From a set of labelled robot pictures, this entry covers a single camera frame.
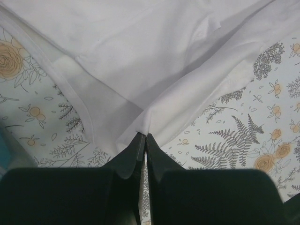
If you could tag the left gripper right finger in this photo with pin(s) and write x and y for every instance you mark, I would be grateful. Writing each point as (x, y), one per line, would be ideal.
(213, 197)

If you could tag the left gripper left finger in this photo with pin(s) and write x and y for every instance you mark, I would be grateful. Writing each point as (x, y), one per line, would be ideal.
(107, 195)

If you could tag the white t shirt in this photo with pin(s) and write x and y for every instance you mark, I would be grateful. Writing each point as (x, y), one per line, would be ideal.
(148, 66)

